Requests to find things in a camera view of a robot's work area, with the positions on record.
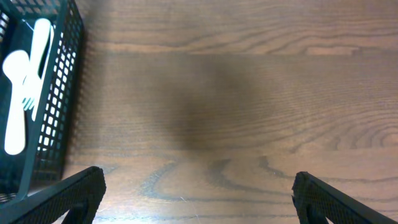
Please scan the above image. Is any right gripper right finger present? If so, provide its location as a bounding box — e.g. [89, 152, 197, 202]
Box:
[292, 172, 397, 224]

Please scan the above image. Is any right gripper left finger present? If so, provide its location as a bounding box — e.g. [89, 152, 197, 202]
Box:
[1, 166, 106, 224]

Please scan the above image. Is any white plastic fork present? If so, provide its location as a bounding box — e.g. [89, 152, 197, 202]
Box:
[22, 18, 51, 111]

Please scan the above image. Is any white plastic spoon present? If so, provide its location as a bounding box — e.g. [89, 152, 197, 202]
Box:
[2, 50, 29, 156]

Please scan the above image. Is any black perforated plastic basket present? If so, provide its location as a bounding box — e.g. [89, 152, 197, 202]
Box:
[1, 1, 85, 207]

